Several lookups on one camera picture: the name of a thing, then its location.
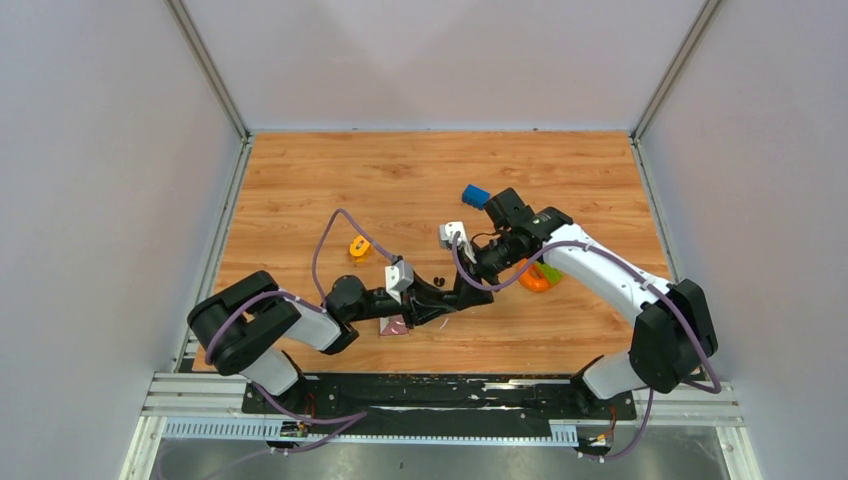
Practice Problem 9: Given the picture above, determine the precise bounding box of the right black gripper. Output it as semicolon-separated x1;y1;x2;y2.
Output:
452;231;523;310

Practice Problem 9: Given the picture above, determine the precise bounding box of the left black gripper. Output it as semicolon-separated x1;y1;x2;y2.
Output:
349;269;458;331

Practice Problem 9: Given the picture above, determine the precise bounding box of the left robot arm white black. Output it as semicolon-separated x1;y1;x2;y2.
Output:
187;267;459;413

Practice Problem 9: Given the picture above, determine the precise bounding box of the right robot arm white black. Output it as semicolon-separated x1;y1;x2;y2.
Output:
439;188;718;418

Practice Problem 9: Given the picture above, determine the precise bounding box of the red playing card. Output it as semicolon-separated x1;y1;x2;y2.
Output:
379;316;409;337

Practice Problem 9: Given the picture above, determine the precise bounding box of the green toy brick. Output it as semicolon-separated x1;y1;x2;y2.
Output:
537;262;564;286

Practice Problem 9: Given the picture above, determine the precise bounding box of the yellow traffic light toy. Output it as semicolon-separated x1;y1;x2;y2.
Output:
348;235;372;262

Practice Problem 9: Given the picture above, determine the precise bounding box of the blue toy brick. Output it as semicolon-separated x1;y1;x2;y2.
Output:
461;184;491;210

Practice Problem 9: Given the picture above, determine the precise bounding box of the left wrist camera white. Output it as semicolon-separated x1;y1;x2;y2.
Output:
384;259;414;304

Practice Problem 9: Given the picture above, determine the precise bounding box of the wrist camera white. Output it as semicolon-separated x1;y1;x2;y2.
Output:
438;221;476;264
384;259;414;304

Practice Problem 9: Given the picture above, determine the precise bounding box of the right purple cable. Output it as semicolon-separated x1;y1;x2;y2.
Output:
450;231;723;395

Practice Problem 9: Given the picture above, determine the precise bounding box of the purple cable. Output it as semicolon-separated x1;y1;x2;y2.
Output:
203;208;402;367
450;231;723;395

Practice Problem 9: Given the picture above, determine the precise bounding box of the orange ring toy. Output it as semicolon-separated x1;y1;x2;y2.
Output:
518;262;552;293

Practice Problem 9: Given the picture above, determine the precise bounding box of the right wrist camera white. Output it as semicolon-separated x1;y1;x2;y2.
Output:
438;221;476;264

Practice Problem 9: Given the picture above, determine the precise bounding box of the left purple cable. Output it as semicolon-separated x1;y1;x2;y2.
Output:
203;208;402;367

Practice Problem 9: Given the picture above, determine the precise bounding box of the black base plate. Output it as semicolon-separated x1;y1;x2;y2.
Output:
278;373;636;438

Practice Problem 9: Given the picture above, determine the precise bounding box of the slotted cable duct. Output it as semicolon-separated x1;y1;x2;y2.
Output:
162;417;581;446

